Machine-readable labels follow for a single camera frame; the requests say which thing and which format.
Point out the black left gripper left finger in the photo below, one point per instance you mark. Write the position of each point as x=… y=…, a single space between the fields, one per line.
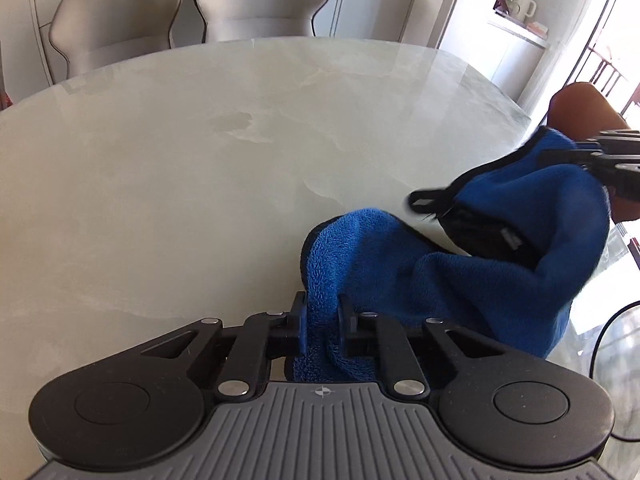
x=289 y=332

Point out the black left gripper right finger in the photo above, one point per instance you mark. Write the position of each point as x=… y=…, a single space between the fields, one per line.
x=357 y=330

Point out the blue microfiber towel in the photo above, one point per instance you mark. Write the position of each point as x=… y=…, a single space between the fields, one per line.
x=527 y=237

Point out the brown leather chair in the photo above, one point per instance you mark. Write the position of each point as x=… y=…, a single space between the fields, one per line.
x=580 y=111

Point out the white teapot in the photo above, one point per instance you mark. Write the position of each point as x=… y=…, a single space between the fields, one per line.
x=521 y=9

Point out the beige chair left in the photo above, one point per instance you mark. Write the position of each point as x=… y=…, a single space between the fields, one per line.
x=91 y=34

